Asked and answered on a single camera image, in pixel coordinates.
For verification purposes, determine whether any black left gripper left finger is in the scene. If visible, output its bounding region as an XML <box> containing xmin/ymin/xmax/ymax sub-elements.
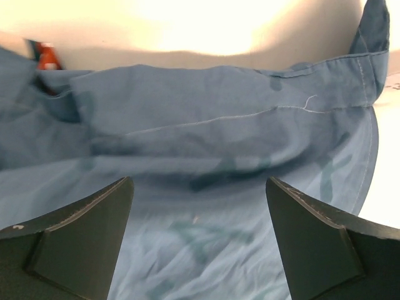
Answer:
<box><xmin>1</xmin><ymin>177</ymin><xmax>134</xmax><ymax>299</ymax></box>

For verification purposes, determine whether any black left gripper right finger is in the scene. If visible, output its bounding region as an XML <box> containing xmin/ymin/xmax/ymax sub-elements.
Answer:
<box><xmin>266</xmin><ymin>177</ymin><xmax>399</xmax><ymax>300</ymax></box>

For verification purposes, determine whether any blue cartoon print pillowcase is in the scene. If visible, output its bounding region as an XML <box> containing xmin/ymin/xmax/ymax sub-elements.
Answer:
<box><xmin>1</xmin><ymin>1</ymin><xmax>389</xmax><ymax>299</ymax></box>

